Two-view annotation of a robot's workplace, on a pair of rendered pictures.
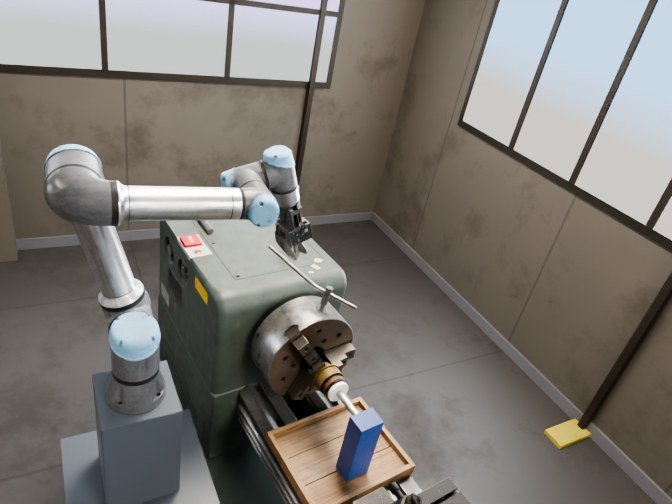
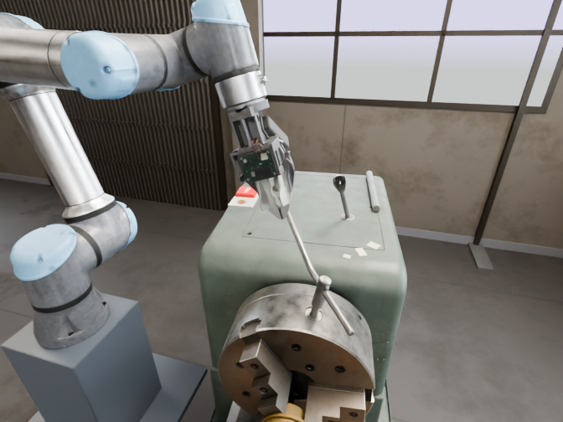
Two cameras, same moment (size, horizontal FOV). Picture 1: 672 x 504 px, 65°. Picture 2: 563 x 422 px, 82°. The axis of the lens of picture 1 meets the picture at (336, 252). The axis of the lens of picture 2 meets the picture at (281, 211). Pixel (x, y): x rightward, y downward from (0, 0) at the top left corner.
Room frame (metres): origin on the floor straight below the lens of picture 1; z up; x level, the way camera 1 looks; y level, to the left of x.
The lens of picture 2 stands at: (0.98, -0.29, 1.68)
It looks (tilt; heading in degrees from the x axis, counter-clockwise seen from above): 28 degrees down; 49
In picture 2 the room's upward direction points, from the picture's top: straight up
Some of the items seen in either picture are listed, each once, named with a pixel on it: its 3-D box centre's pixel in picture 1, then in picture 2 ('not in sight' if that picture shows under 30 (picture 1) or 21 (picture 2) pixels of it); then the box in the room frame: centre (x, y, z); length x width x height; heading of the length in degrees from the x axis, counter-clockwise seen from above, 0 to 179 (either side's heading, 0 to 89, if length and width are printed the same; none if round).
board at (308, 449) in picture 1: (339, 452); not in sight; (1.08, -0.14, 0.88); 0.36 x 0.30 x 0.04; 129
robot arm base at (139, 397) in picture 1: (136, 379); (68, 306); (0.96, 0.45, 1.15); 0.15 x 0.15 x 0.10
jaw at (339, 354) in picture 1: (340, 354); (339, 404); (1.29, -0.08, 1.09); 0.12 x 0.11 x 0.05; 129
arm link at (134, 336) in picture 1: (134, 344); (54, 262); (0.97, 0.45, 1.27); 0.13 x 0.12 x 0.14; 31
